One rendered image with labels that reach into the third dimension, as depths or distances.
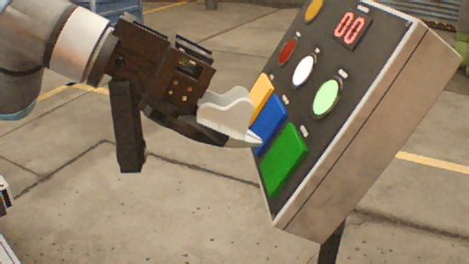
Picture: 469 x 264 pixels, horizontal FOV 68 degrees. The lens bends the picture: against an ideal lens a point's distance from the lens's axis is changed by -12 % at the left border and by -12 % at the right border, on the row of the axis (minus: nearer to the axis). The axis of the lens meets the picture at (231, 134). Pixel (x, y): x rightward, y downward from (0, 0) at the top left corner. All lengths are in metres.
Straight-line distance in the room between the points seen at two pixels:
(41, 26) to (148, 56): 0.11
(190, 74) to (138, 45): 0.06
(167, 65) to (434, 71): 0.28
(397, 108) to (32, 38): 0.38
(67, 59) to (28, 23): 0.05
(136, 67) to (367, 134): 0.25
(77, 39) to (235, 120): 0.19
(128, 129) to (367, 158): 0.26
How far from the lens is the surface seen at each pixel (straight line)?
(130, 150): 0.44
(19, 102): 0.51
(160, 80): 0.40
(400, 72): 0.41
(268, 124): 0.56
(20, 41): 0.42
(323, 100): 0.47
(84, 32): 0.40
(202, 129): 0.42
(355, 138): 0.42
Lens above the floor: 1.26
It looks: 27 degrees down
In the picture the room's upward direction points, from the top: straight up
